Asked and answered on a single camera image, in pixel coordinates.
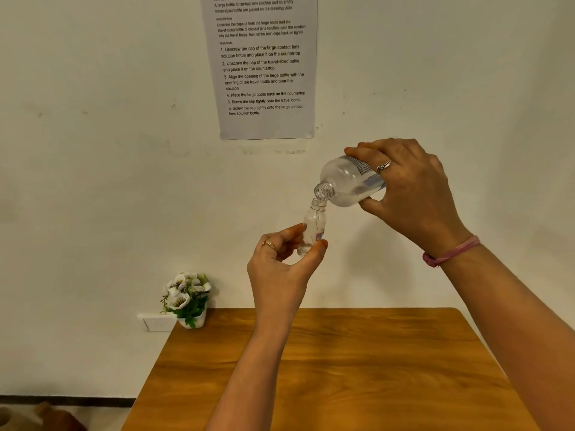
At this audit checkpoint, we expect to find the person's left hand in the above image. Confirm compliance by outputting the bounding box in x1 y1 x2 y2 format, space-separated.
246 222 329 341

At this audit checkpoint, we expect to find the person's right hand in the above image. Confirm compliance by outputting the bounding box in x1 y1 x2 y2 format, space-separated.
343 136 473 260

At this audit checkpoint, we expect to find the large clear solution bottle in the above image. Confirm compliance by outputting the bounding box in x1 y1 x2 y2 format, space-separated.
313 154 388 208

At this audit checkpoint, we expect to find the small clear bottle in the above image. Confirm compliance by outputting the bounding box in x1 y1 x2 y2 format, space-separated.
296 198 328 258

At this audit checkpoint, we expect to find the person's right forearm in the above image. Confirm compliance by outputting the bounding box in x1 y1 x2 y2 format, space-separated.
438 239 575 431

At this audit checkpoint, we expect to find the person's left forearm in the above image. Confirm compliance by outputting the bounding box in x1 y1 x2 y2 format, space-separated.
204 329 297 431

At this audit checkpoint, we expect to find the white flower potted plant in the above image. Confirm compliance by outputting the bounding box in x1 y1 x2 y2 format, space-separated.
160 272 213 330

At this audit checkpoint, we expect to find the white printed paper sheet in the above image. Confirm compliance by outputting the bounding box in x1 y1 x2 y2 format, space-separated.
199 0 319 141

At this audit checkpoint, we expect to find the brown patterned bag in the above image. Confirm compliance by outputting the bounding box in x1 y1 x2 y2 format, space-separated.
0 401 89 431

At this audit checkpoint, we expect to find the pink wrist bracelet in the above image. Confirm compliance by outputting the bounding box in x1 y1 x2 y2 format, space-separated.
422 235 482 269

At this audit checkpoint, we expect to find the white wall socket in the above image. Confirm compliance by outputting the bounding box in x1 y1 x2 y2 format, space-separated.
138 312 178 333

